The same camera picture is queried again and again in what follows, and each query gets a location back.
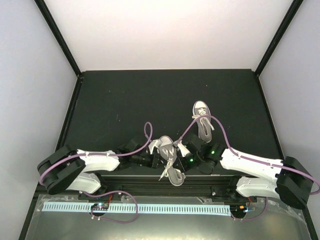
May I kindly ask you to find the left small circuit board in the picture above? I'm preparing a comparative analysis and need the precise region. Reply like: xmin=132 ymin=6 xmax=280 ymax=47
xmin=90 ymin=202 xmax=109 ymax=211

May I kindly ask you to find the grey sneaker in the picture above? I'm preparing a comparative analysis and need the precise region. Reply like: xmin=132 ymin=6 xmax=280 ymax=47
xmin=192 ymin=100 xmax=215 ymax=143
xmin=158 ymin=136 xmax=186 ymax=187

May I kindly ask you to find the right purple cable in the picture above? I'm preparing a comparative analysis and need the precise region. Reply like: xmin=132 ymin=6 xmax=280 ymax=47
xmin=173 ymin=115 xmax=320 ymax=222

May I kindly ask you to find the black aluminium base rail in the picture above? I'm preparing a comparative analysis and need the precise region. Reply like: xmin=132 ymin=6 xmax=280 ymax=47
xmin=77 ymin=174 xmax=258 ymax=202

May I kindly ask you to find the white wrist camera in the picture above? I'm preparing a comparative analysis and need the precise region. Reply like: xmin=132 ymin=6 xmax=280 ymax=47
xmin=174 ymin=140 xmax=191 ymax=158
xmin=147 ymin=139 xmax=163 ymax=155

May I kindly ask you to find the white slotted cable duct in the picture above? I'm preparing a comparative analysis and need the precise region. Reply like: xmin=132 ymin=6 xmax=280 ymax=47
xmin=42 ymin=202 xmax=231 ymax=217

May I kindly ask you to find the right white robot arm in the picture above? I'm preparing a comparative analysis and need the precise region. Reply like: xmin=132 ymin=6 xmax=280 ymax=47
xmin=174 ymin=134 xmax=315 ymax=210

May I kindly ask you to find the black frame post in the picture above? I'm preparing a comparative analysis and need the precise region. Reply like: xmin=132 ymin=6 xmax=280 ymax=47
xmin=254 ymin=0 xmax=304 ymax=75
xmin=33 ymin=0 xmax=82 ymax=77

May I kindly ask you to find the right black frame post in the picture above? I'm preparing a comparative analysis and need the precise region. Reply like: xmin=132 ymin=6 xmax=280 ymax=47
xmin=254 ymin=0 xmax=304 ymax=75

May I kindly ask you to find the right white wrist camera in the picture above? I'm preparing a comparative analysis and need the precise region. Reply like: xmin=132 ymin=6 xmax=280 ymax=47
xmin=174 ymin=140 xmax=191 ymax=158

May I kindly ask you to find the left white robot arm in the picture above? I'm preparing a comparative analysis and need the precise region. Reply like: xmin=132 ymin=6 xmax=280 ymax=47
xmin=37 ymin=136 xmax=164 ymax=200

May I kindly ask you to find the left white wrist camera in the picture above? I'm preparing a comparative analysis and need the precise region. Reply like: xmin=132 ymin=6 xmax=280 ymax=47
xmin=147 ymin=139 xmax=163 ymax=155

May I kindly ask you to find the left black frame post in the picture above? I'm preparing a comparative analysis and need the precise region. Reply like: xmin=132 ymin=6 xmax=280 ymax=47
xmin=33 ymin=0 xmax=82 ymax=77

